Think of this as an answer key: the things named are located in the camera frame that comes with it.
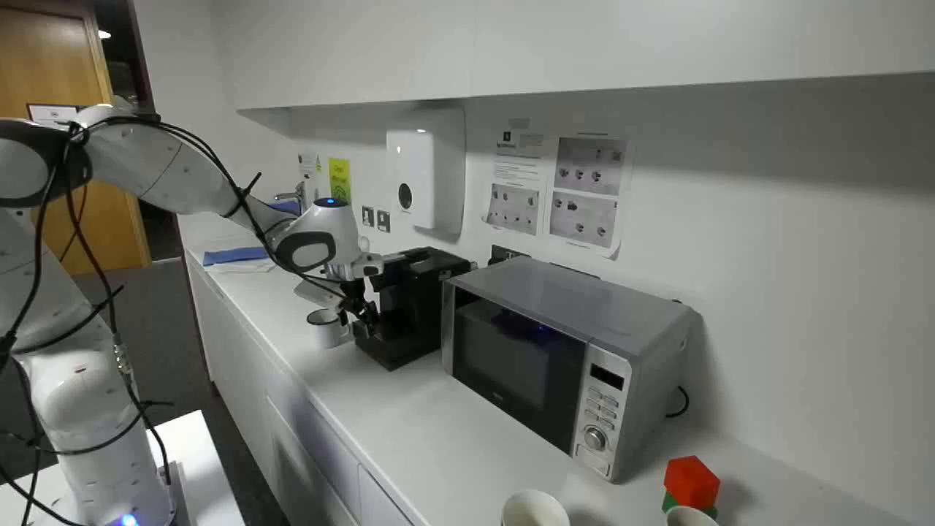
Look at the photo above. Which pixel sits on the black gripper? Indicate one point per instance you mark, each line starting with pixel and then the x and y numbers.
pixel 363 295

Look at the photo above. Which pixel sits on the silver microwave oven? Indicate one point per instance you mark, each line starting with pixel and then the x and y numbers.
pixel 544 362

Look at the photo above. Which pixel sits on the blue sponge block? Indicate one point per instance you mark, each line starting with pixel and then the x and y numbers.
pixel 281 205

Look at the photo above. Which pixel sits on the black coffee maker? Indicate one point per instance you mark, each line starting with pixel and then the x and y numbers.
pixel 413 303

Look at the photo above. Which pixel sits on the white wall dispenser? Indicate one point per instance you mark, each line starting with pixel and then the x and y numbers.
pixel 411 176

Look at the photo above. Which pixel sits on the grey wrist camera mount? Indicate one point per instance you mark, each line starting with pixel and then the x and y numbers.
pixel 363 264

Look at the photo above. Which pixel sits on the yellow wall note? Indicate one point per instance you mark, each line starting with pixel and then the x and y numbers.
pixel 340 181

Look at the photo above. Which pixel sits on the wooden door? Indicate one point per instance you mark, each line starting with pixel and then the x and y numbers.
pixel 47 59

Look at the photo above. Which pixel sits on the instruction poster with text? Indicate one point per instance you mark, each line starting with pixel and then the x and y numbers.
pixel 516 185

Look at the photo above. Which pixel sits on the white base cabinet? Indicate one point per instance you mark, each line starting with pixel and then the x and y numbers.
pixel 253 391

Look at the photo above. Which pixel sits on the white bowl edge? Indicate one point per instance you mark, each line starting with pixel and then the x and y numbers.
pixel 692 520

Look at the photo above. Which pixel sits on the white robot mounting table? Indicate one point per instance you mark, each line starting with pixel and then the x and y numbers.
pixel 199 468

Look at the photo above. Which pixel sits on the flat blue cloth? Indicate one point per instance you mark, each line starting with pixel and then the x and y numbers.
pixel 236 257

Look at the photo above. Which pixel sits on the white rounded cup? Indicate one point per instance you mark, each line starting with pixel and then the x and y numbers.
pixel 534 511

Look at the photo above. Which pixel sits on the white enamel cup blue rim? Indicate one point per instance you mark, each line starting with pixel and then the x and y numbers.
pixel 328 333

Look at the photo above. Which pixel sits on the green block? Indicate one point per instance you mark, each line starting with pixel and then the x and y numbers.
pixel 671 505

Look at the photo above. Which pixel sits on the red block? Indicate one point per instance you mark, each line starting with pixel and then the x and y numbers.
pixel 692 480

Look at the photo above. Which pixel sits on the white door sign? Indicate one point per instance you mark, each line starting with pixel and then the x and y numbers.
pixel 52 113

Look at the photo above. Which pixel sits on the white wall cabinet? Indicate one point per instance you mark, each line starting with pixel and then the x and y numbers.
pixel 585 46

